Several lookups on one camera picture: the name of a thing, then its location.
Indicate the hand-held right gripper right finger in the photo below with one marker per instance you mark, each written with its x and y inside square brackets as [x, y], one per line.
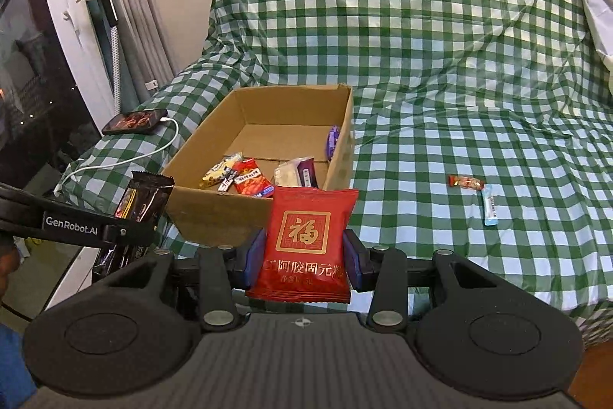
[355, 265]

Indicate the black and white small packet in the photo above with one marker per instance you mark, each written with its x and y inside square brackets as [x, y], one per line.
[227, 184]

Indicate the brown cardboard box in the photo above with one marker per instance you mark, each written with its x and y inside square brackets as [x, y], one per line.
[210, 217]

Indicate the long red snack packet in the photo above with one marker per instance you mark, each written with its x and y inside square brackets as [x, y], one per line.
[251, 184]

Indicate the white curtain clip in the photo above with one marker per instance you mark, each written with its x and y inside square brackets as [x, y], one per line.
[151, 84]

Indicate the purple candy packet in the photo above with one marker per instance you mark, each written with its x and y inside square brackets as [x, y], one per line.
[332, 140]

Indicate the yellow white candy packet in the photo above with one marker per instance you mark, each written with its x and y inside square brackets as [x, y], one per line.
[220, 172]

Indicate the light blue stick packet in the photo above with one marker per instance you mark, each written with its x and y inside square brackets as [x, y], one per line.
[489, 205]

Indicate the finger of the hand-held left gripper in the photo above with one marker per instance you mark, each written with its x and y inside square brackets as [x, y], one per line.
[139, 234]

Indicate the green checked sofa cover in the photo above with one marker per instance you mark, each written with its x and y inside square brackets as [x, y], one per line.
[431, 54]

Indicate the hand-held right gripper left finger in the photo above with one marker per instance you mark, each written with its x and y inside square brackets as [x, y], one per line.
[252, 258]

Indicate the black smartphone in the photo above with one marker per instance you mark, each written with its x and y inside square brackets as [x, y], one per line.
[136, 121]

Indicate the dark brown snack packet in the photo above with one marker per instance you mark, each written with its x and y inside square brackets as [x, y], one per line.
[143, 198]

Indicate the beige nougat bar packet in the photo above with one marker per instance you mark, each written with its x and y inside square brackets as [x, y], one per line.
[287, 175]

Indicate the white stand with black head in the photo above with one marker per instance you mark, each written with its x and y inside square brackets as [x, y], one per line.
[143, 30]

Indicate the white window frame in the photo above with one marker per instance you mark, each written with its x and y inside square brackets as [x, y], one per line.
[62, 6]

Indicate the person's blue trousers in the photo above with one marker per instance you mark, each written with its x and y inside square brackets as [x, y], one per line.
[12, 366]

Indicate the red stick candy packet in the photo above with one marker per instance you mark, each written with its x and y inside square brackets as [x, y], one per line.
[467, 183]

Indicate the red square snack packet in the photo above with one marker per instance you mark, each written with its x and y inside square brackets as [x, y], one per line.
[301, 241]

